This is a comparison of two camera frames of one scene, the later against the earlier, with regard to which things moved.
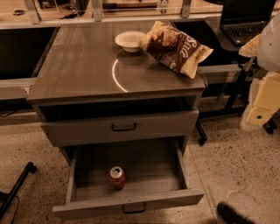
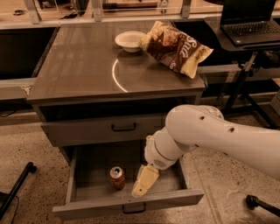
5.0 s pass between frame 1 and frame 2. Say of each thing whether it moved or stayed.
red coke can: stayed
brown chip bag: stayed
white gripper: moved
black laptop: stayed
